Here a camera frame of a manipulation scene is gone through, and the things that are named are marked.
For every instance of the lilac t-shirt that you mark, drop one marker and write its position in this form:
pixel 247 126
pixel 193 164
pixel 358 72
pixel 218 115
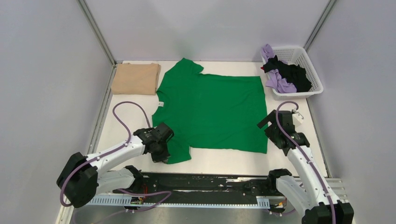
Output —
pixel 275 80

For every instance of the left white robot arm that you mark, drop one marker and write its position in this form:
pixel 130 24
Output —
pixel 99 170

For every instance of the black t-shirt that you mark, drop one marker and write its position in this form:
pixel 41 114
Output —
pixel 292 73

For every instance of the green t-shirt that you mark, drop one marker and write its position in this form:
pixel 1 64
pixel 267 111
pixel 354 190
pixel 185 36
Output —
pixel 210 111

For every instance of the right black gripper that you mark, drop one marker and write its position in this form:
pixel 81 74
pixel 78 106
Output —
pixel 269 118

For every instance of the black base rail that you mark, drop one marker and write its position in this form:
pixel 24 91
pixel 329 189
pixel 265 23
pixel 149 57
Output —
pixel 197 189

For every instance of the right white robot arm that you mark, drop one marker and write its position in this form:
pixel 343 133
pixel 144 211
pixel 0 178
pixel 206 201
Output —
pixel 314 199

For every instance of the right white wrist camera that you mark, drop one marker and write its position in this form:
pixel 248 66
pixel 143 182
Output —
pixel 297 118

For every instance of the white plastic basket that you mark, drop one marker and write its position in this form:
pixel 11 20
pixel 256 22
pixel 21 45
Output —
pixel 297 55

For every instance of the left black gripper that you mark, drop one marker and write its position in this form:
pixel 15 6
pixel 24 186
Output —
pixel 163 157

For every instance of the folded beige t-shirt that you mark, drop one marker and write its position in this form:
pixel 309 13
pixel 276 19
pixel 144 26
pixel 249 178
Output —
pixel 136 79

